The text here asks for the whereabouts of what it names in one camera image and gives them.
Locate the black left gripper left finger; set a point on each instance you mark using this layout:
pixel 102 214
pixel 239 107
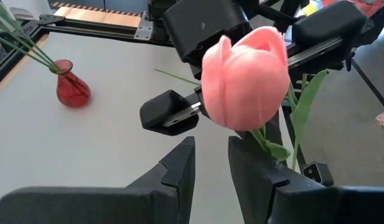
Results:
pixel 166 193

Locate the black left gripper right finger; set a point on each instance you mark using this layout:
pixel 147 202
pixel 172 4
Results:
pixel 260 193

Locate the pink artificial tulip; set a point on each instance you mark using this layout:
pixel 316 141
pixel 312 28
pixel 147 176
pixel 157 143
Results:
pixel 244 81

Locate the black artificial tulip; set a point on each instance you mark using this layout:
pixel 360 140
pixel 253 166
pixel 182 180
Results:
pixel 2 14

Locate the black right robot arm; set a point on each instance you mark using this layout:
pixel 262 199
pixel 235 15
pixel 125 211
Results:
pixel 272 9

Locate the red glass vase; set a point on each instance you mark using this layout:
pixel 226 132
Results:
pixel 72 90

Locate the grey table mat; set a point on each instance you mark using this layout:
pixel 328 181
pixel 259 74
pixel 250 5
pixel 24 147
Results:
pixel 86 140

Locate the small yellow tag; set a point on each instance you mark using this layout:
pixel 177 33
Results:
pixel 310 8

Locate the small black camera box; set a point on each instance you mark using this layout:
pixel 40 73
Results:
pixel 316 172

